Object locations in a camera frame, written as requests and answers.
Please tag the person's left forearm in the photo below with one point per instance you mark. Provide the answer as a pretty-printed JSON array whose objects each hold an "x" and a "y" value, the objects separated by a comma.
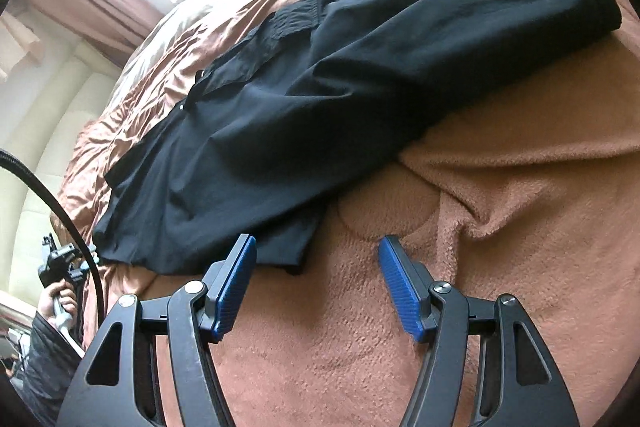
[{"x": 45, "y": 357}]

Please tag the pink bed blanket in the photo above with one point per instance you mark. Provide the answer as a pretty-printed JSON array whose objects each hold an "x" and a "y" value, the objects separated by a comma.
[{"x": 500, "y": 207}]

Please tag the black pants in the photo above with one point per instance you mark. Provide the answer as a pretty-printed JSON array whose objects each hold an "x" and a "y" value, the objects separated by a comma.
[{"x": 350, "y": 82}]

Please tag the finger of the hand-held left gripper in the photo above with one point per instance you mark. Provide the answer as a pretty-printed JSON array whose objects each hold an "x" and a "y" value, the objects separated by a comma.
[
  {"x": 87, "y": 252},
  {"x": 85, "y": 274}
]

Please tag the cream padded headboard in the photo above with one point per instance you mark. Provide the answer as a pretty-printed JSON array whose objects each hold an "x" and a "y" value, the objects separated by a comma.
[{"x": 45, "y": 147}]

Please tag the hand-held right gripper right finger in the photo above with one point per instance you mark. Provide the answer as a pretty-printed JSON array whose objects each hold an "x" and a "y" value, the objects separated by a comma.
[{"x": 402, "y": 287}]

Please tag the person's left hand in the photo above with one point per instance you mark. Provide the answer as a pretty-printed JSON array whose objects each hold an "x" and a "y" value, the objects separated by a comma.
[{"x": 57, "y": 304}]

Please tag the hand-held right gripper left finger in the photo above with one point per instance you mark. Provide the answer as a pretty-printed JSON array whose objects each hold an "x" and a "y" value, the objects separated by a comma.
[{"x": 234, "y": 287}]

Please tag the pale hanging cloth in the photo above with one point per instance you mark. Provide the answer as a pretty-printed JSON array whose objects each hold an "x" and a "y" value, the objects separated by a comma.
[{"x": 17, "y": 47}]

